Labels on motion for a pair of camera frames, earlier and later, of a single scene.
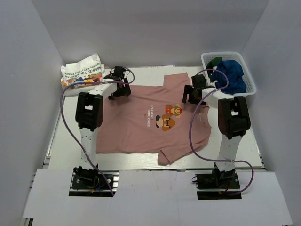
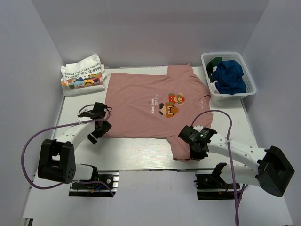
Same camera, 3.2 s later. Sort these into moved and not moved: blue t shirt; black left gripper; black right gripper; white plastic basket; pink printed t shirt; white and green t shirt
Moved: black left gripper; black right gripper; pink printed t shirt
Not moved: white and green t shirt; white plastic basket; blue t shirt
